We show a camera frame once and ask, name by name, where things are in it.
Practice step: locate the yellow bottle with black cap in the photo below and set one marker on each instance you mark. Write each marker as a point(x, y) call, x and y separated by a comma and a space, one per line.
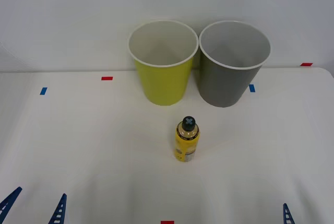
point(184, 144)

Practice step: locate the yellow-green plastic waste bin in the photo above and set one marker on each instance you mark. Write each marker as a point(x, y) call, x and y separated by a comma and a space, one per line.
point(163, 85)

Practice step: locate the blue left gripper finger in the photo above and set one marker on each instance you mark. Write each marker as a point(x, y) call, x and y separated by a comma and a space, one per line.
point(59, 212)
point(7, 204)

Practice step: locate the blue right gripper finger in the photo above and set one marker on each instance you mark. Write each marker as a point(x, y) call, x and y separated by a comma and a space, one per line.
point(287, 214)

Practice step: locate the grey plastic waste bin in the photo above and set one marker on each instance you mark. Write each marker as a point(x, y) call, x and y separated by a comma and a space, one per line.
point(224, 85)

